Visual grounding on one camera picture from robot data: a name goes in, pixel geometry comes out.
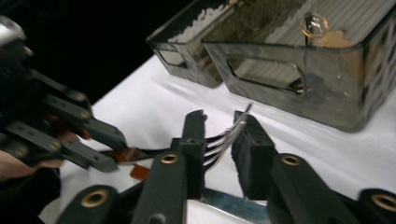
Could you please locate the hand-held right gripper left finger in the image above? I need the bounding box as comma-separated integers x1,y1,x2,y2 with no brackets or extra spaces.
130,109,208,224

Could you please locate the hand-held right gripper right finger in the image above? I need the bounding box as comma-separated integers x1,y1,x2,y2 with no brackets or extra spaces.
232,110,362,224

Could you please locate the fork with wooden handle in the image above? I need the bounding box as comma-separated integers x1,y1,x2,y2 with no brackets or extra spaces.
99,104,253,172

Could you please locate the transparent brown plastic bin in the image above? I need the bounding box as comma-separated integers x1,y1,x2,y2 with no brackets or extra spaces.
145,0,239,90
201,0,396,134

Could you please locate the metal spoon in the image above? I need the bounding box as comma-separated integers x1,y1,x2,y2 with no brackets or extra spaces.
299,11,331,48

